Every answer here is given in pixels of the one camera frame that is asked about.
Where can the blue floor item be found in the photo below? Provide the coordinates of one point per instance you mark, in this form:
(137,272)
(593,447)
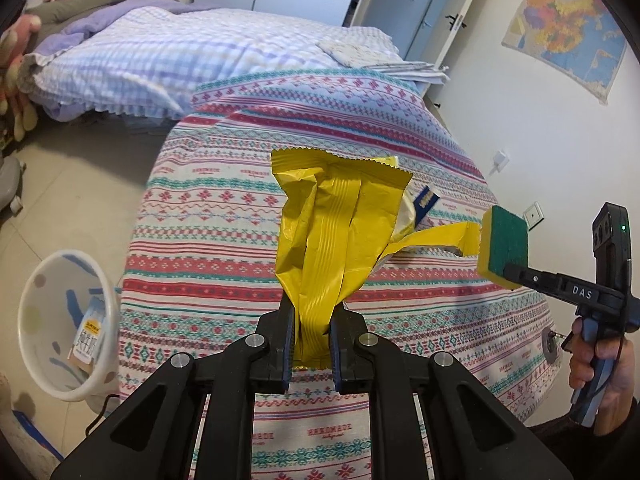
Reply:
(32,430)

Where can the wall map poster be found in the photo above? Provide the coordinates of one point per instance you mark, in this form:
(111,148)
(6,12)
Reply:
(570,35)

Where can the patterned red green tablecloth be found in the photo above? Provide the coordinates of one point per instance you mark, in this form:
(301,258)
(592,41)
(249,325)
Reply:
(225,260)

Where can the yellow and white packet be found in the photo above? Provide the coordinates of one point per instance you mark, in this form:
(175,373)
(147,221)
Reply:
(417,210)

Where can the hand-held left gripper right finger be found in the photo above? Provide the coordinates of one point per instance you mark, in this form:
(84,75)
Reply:
(336,360)

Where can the lilac blanket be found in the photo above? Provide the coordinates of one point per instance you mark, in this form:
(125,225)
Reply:
(115,22)

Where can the white wall switch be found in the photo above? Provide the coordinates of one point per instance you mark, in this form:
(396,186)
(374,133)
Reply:
(534,215)

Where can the stack of striped cloths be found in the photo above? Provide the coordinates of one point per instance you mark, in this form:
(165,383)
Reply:
(415,72)

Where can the person's right hand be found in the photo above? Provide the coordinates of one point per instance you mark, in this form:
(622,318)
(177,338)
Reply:
(617,385)

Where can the blue checked quilt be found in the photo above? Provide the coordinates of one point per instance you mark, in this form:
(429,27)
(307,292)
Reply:
(175,65)

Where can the green and yellow sponge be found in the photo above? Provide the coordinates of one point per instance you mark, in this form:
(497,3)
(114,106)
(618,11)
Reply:
(505,245)

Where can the pink plush toy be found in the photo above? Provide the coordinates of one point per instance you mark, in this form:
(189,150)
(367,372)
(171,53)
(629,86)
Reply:
(17,45)

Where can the white spotted waste bin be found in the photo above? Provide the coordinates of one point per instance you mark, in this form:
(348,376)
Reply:
(45,330)

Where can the cream floral cloth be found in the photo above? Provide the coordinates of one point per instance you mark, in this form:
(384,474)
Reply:
(25,435)

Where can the yellow plastic wrapper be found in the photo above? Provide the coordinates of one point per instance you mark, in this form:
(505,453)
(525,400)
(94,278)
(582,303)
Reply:
(325,245)

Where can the light blue carton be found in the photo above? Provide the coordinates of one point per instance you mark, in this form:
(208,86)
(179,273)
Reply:
(89,332)

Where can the grey study chair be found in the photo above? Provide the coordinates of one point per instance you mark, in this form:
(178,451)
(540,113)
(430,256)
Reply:
(10,182)

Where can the grey round disc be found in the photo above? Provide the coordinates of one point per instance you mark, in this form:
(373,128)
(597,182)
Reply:
(550,347)

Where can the folded white patterned cloth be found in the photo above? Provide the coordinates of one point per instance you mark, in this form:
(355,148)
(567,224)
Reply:
(357,52)

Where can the white wall socket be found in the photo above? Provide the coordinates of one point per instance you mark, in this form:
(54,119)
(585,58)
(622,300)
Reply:
(500,160)

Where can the white door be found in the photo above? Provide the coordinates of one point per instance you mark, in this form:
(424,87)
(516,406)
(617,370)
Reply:
(425,5)

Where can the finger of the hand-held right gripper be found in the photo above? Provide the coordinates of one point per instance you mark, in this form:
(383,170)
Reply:
(560,285)

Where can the person's right forearm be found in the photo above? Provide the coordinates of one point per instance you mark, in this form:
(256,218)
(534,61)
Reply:
(590,455)

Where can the yellowish plush toy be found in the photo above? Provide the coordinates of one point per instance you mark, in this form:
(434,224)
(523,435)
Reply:
(17,110)

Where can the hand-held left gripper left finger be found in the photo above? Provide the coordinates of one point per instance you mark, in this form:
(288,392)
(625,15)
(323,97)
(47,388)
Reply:
(287,355)

